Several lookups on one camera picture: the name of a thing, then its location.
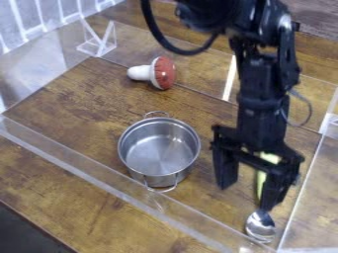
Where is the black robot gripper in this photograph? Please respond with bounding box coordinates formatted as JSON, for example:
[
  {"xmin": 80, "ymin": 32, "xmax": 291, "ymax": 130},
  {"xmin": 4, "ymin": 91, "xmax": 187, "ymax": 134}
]
[{"xmin": 211, "ymin": 106, "xmax": 304, "ymax": 211}]

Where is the green handled metal spoon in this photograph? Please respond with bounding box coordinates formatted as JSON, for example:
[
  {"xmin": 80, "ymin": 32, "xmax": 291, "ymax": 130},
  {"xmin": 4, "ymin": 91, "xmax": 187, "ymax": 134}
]
[{"xmin": 244, "ymin": 150, "xmax": 282, "ymax": 245}]

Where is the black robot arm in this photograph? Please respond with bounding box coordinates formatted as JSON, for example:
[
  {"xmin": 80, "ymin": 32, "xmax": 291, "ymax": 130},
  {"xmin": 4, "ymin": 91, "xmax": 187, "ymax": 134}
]
[{"xmin": 175, "ymin": 0, "xmax": 303, "ymax": 211}]

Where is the stainless steel pot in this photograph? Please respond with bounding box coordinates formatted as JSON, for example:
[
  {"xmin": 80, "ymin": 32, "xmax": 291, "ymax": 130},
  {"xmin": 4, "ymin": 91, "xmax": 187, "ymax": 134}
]
[{"xmin": 117, "ymin": 111, "xmax": 200, "ymax": 193}]

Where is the red white toy mushroom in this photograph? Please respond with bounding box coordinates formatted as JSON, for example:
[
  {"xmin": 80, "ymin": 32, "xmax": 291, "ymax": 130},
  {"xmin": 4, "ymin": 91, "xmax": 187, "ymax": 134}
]
[{"xmin": 127, "ymin": 56, "xmax": 175, "ymax": 90}]

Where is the black bar on table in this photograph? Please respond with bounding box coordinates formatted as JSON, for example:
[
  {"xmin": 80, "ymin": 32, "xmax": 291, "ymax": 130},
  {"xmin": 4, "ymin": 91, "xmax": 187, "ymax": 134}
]
[{"xmin": 291, "ymin": 21, "xmax": 299, "ymax": 32}]

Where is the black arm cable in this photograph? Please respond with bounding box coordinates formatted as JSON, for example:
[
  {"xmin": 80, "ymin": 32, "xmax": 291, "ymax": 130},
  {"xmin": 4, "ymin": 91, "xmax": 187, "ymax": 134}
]
[{"xmin": 282, "ymin": 88, "xmax": 314, "ymax": 128}]

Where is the thick black corrugated cable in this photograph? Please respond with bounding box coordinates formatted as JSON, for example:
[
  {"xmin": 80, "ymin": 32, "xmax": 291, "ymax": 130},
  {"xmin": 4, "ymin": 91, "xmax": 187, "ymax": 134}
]
[{"xmin": 139, "ymin": 0, "xmax": 221, "ymax": 56}]

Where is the clear acrylic triangular bracket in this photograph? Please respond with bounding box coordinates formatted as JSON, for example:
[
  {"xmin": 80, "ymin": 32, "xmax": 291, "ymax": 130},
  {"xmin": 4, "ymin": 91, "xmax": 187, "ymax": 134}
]
[{"xmin": 76, "ymin": 19, "xmax": 117, "ymax": 57}]

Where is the clear acrylic enclosure wall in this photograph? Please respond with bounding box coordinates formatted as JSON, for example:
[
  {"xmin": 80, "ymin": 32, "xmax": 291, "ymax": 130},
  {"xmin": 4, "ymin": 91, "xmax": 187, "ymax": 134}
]
[{"xmin": 0, "ymin": 0, "xmax": 123, "ymax": 114}]

